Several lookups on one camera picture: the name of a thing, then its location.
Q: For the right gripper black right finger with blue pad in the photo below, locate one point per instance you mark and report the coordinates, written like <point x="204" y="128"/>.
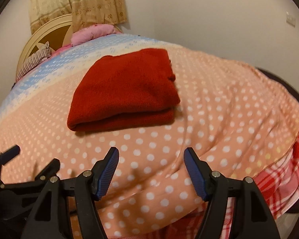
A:
<point x="251" y="214"/>

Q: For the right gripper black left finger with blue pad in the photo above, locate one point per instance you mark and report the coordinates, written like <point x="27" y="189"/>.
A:
<point x="50" y="216"/>

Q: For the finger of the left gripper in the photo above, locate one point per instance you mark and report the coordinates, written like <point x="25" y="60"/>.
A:
<point x="48" y="171"/>
<point x="8" y="155"/>

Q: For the red knitted embroidered sweater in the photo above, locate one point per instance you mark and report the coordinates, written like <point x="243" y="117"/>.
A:
<point x="132" y="90"/>

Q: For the red plaid bed sheet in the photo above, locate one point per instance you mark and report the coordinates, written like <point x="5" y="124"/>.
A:
<point x="279" y="184"/>

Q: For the striped pillow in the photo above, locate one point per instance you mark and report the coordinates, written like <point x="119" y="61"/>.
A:
<point x="34" y="60"/>

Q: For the polka dot bed quilt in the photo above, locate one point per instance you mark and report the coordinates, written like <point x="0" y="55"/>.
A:
<point x="231" y="114"/>

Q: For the cream wooden headboard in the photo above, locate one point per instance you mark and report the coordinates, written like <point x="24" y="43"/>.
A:
<point x="57" y="32"/>

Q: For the pink pillow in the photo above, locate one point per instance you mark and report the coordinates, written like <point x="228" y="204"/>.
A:
<point x="93" y="32"/>

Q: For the beige patterned window curtain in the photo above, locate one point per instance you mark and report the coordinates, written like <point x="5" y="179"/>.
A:
<point x="84" y="12"/>

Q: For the white wall socket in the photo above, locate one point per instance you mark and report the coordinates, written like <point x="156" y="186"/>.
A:
<point x="290" y="19"/>

